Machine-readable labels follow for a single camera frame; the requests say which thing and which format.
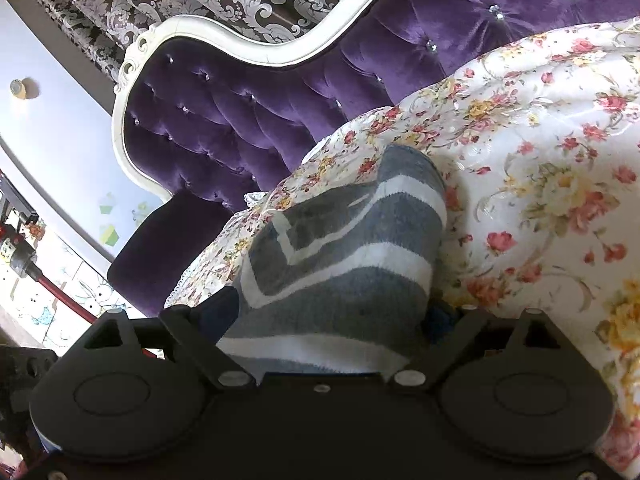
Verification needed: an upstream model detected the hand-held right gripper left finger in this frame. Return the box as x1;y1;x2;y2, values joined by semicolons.
80;287;252;392

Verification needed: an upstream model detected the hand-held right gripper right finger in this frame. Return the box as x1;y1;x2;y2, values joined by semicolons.
390;305;562;391

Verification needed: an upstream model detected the grey white striped sweater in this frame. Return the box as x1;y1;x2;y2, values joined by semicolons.
215;143;449;377

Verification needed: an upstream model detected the cartoon rabbit printed panel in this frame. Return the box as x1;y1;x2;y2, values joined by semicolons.
20;225;131;341

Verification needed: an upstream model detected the floral printed blanket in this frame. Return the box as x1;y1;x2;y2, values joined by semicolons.
165;16;640;477

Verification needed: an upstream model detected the green wall sticker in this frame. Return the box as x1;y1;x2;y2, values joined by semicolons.
97;191;151;247

